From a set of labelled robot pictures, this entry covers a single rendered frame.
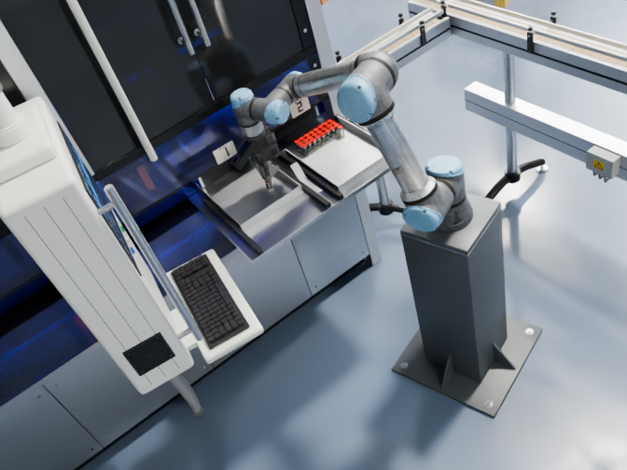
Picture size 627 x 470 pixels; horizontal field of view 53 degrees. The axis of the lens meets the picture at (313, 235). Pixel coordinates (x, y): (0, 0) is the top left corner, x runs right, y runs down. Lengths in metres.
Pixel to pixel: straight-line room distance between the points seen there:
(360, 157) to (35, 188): 1.21
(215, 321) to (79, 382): 0.77
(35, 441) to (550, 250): 2.33
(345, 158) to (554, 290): 1.16
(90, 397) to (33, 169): 1.28
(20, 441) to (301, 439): 1.06
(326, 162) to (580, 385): 1.30
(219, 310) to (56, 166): 0.74
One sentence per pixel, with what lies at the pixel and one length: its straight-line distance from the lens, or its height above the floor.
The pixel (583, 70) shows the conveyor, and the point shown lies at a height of 0.88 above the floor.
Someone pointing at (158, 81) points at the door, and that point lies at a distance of 2.14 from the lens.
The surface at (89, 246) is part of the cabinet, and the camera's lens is 1.60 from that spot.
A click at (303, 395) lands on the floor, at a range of 2.77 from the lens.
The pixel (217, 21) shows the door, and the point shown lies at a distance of 2.18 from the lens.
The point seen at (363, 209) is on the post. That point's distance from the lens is 2.88.
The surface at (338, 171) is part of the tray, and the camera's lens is 2.29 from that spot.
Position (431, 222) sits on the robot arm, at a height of 0.96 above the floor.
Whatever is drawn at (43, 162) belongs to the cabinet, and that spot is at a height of 1.55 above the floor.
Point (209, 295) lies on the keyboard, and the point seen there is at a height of 0.83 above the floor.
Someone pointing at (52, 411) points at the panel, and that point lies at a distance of 2.66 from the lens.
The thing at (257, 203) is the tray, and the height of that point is 0.88.
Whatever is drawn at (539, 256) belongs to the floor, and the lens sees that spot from 3.09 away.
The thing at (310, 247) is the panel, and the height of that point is 0.36.
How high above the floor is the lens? 2.29
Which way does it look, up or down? 43 degrees down
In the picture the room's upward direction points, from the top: 19 degrees counter-clockwise
